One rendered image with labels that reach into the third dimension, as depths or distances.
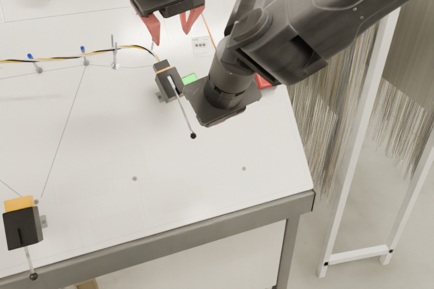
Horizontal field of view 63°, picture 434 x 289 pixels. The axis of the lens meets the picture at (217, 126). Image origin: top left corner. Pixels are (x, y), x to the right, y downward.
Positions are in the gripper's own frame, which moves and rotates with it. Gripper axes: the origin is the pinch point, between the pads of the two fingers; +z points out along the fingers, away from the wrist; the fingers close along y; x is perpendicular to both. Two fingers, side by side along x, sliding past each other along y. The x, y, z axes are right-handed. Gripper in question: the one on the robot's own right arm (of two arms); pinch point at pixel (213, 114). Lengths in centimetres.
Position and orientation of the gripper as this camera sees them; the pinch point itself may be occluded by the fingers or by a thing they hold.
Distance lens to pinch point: 60.4
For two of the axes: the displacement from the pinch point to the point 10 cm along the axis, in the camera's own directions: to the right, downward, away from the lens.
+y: -8.6, 4.0, -3.0
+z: -1.7, 3.3, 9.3
